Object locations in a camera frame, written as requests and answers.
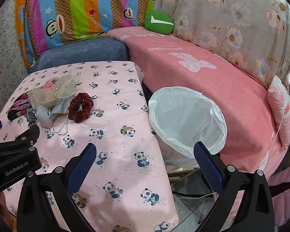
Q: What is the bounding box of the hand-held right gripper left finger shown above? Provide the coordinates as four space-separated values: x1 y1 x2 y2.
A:
16 142 104 232

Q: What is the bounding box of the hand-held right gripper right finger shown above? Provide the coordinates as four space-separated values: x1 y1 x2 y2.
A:
193 141 276 232

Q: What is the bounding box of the multicolour knitted scarf black pompom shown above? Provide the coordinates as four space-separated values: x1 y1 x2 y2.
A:
7 92 37 122

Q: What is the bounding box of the bin with white plastic bag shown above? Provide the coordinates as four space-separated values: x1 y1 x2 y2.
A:
148 86 228 168

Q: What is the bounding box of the grey face mask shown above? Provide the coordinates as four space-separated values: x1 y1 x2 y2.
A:
35 97 74 136

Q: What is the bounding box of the beige mesh scrunchie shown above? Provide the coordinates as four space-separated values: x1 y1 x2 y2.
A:
28 74 76 108

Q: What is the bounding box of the dark red velvet scrunchie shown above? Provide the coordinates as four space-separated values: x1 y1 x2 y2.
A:
68 92 94 122

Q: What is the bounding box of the pink quilted cloth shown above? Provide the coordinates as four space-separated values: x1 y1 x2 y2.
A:
268 165 290 224

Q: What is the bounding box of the pink panda print tablecloth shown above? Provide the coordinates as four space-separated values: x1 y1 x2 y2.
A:
0 61 180 232

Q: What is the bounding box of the pink blanket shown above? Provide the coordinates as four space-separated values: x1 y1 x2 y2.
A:
107 26 290 225

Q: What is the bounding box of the pink pillow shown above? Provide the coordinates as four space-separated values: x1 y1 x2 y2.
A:
267 75 290 150

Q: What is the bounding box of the blue sofa cushion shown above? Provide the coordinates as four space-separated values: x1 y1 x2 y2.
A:
29 37 131 74

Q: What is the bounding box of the striped monkey print blanket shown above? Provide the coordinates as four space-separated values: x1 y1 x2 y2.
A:
14 0 157 69

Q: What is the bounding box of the green round cushion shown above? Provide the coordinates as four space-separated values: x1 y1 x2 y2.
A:
144 11 175 35

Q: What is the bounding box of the grey floral blanket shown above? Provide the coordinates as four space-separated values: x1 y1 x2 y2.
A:
152 0 290 87

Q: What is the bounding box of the white floor cable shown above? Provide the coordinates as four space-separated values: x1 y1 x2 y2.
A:
176 192 218 200

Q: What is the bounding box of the white cable with switch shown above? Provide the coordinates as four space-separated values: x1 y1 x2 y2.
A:
272 10 290 148

